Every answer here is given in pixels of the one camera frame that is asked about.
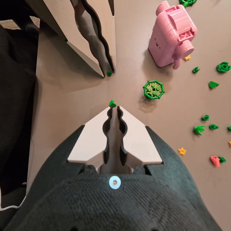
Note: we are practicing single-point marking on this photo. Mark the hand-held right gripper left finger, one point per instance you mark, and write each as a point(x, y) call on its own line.
point(88, 144)

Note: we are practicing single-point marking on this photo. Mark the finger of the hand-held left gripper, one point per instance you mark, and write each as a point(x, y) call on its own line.
point(72, 36)
point(108, 27)

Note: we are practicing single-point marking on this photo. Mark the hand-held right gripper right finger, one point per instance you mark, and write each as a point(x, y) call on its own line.
point(140, 144)

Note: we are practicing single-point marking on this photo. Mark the green slope piece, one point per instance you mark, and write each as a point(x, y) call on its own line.
point(112, 103)
point(213, 84)

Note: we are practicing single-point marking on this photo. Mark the pink brick toy with crank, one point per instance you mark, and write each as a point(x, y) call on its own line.
point(173, 34)

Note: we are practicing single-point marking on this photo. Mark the green web tree brown trunk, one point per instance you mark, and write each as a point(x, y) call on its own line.
point(153, 89)

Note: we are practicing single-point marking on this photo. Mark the green crown leaf piece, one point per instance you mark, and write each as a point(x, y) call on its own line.
point(199, 130)

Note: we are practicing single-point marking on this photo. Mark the pink cone piece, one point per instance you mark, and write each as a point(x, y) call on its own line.
point(215, 161)

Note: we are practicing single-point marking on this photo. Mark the green spiky leaf piece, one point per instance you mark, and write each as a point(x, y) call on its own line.
point(187, 2)

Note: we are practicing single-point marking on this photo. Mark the small green leaf piece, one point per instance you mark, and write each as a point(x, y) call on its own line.
point(196, 69)

